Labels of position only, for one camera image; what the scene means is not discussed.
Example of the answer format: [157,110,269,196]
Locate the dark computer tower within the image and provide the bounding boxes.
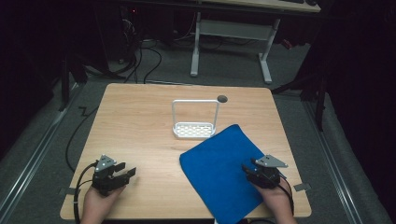
[120,5,142,63]

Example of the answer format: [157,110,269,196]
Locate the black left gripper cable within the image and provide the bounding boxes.
[73,161,99,224]

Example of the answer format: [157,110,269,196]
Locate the bundle of black cables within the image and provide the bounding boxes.
[120,18,163,85]

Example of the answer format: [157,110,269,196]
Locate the blue cloth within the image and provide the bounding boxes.
[178,123,266,224]

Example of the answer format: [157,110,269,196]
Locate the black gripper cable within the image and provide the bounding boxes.
[73,161,99,224]
[277,173,295,217]

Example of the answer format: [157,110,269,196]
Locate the white rack with tall handle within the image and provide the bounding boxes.
[171,99,220,140]

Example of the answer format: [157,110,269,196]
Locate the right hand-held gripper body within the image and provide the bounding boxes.
[247,154,290,190]

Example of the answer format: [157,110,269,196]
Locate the black metal stand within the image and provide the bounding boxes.
[270,69,329,133]
[58,54,72,112]

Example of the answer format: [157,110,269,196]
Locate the grey tape piece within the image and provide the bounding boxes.
[59,187,77,197]
[293,182,312,192]

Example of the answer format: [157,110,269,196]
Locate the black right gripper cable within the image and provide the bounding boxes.
[277,173,295,217]

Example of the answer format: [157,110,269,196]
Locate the metal floor rail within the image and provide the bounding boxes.
[0,83,82,220]
[303,100,364,224]

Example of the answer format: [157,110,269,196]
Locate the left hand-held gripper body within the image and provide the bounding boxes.
[92,154,127,197]

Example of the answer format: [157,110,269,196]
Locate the white-legged desk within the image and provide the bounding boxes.
[190,0,322,85]

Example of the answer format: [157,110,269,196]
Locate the black floor cable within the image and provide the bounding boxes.
[64,105,100,174]

